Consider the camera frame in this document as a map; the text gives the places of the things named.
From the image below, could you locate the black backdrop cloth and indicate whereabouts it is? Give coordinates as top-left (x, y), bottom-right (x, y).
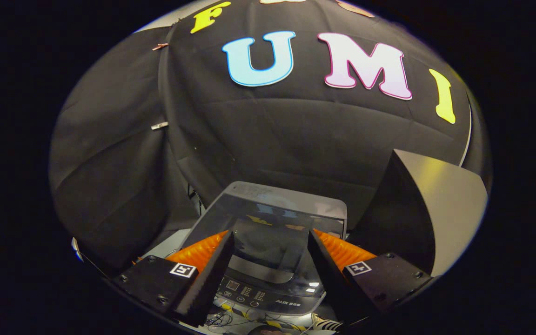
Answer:
top-left (48, 0), bottom-right (492, 275)

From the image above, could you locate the grey washing machine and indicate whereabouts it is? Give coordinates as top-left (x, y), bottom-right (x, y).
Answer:
top-left (175, 181), bottom-right (348, 322)

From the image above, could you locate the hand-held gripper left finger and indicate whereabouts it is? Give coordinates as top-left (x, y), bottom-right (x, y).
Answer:
top-left (111, 229), bottom-right (235, 327)

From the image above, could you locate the grey cabinet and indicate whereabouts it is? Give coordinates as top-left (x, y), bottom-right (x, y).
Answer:
top-left (349, 149), bottom-right (488, 276)

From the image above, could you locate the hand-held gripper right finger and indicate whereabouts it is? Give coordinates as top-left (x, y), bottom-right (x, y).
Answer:
top-left (307, 228), bottom-right (435, 325)

